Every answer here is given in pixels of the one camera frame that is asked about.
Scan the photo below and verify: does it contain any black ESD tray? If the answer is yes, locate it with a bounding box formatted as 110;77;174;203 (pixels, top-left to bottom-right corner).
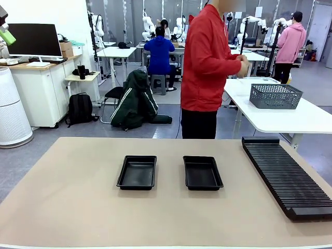
116;155;158;191
182;155;224;191

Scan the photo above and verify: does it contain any person right forearm red sleeve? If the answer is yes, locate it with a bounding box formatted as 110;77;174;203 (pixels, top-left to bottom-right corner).
202;53;242;80

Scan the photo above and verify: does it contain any person right hand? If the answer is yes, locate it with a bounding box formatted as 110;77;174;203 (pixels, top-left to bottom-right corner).
236;61;251;79

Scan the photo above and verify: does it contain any black computer monitor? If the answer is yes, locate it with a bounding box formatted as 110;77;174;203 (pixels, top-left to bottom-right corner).
7;23;63;67

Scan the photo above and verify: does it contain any black keyboard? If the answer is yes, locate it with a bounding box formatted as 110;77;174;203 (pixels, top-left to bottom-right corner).
28;57;68;64

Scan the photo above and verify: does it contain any white cabinet wooden top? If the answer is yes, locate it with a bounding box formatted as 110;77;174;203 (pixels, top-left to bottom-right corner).
0;54;84;128

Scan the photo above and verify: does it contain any black tumbler with straw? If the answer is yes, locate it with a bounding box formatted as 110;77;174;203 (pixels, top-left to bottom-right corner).
77;61;87;80

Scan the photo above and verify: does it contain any small wooden side table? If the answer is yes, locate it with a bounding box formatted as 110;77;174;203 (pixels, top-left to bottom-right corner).
64;71;102;108

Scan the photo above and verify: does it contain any black backpack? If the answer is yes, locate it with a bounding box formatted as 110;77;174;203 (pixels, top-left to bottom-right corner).
64;92;100;128

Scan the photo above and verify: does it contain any white standing desk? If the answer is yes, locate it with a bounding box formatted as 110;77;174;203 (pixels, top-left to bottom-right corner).
96;46;137;88

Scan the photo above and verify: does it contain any black folding chair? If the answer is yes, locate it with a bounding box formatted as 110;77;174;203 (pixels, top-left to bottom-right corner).
100;86;125;125

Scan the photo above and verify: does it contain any dark green striped jacket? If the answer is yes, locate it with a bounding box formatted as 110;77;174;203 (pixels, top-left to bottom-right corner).
110;66;173;132

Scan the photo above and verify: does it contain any person in blue hoodie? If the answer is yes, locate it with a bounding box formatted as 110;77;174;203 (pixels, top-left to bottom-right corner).
143;26;177;91

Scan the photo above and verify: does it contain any grey plastic stool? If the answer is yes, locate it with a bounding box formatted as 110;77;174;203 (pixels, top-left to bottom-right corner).
150;74;168;96

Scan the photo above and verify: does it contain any seated person black hair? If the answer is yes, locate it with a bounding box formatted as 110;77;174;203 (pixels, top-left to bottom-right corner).
160;19;172;39

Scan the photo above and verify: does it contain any white work desk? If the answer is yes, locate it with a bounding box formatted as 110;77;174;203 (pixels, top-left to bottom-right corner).
136;43;186;78

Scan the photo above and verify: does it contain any person in red jacket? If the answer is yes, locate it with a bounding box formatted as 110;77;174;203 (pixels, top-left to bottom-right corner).
180;0;251;140

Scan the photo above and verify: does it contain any black tripod pole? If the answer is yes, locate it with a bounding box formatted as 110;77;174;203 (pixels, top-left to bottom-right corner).
239;19;248;57

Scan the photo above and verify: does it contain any grey mesh plastic basket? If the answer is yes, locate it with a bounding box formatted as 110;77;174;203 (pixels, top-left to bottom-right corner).
249;83;303;110

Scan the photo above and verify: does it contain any person in pink hoodie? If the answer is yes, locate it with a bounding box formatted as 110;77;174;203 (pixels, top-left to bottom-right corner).
273;11;308;85

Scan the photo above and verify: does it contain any white side table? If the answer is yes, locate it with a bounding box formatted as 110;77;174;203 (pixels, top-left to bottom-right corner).
223;77;332;151

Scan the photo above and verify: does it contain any black slotted PCB rack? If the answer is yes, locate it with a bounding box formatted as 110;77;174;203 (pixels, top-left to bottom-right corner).
241;136;332;222

